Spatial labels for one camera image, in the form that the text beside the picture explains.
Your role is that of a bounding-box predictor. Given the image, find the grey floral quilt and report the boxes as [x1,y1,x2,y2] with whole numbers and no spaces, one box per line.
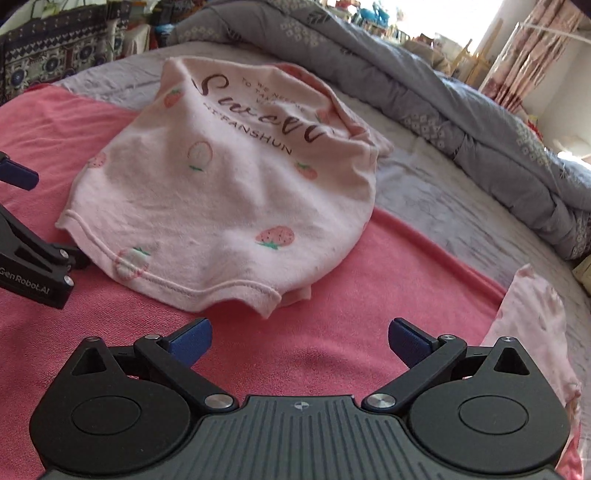
[166,0,591,261]

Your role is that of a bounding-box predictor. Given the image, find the blue patterned cloth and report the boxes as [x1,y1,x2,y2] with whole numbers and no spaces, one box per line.
[0,4,153,104]

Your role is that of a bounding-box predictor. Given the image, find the pink floral curtain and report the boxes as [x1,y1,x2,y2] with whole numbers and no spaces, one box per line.
[480,0,591,121]

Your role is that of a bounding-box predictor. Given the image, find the pink towel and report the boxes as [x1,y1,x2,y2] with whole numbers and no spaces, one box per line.
[0,85,509,480]

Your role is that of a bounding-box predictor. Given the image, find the pink strawberry print shirt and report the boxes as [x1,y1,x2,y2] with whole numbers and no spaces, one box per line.
[55,56,395,319]

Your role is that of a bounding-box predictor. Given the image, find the pink strawberry print pants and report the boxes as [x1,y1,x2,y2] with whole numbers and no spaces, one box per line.
[480,264,583,480]

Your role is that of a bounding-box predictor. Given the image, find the wooden rack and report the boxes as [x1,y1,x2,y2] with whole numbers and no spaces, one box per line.
[459,39,491,88]

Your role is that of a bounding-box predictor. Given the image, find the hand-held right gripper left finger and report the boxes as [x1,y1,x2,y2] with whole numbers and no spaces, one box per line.
[72,318,234,411]

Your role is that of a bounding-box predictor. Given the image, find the blue toy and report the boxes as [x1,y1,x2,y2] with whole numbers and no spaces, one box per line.
[358,2,393,26]

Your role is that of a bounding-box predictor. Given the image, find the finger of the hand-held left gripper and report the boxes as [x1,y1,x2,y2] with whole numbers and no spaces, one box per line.
[0,151,40,191]
[0,205,92,278]

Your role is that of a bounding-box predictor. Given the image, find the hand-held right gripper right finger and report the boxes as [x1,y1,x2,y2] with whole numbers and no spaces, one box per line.
[362,318,533,411]

